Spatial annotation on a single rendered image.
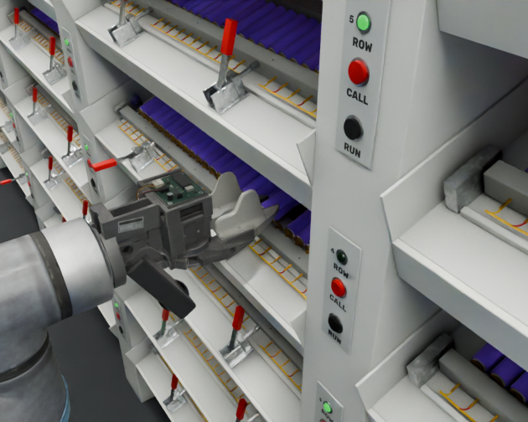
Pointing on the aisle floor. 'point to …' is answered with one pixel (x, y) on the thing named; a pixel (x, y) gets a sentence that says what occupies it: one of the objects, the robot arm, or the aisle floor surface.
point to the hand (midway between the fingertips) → (264, 211)
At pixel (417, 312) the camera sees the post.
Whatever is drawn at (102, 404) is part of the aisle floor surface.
